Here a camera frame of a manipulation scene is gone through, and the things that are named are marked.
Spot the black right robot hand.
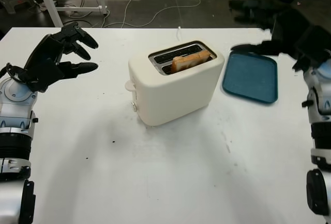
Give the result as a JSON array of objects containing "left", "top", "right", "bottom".
[{"left": 229, "top": 0, "right": 312, "bottom": 71}]

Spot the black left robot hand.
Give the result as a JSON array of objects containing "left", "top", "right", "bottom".
[{"left": 24, "top": 21, "right": 99, "bottom": 79}]

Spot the toast slice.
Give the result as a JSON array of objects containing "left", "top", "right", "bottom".
[{"left": 171, "top": 50, "right": 210, "bottom": 74}]

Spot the cream two-slot toaster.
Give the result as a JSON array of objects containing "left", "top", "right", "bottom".
[{"left": 125, "top": 40, "right": 225, "bottom": 126}]

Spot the grey plastic stool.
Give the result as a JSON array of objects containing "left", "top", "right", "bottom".
[{"left": 0, "top": 0, "right": 16, "bottom": 15}]

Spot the blue plastic tray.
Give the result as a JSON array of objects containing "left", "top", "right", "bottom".
[{"left": 221, "top": 44, "right": 279, "bottom": 106}]

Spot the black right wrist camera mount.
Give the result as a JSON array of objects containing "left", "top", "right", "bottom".
[{"left": 294, "top": 25, "right": 331, "bottom": 63}]

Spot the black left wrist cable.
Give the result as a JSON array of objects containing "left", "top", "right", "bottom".
[{"left": 0, "top": 63, "right": 29, "bottom": 83}]

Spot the light grey floor cable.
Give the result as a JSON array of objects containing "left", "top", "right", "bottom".
[{"left": 102, "top": 0, "right": 215, "bottom": 28}]

